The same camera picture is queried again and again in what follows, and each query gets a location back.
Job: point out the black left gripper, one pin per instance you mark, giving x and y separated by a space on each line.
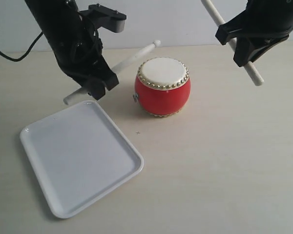
78 51

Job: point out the red small drum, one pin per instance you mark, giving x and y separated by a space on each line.
162 86

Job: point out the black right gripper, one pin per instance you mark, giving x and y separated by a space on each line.
255 28

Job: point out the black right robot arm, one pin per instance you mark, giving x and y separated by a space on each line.
261 26

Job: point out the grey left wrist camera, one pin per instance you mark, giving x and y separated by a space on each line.
101 16

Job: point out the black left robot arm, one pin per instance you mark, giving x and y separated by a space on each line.
44 10

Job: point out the white rectangular plastic tray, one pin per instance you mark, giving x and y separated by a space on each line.
79 155

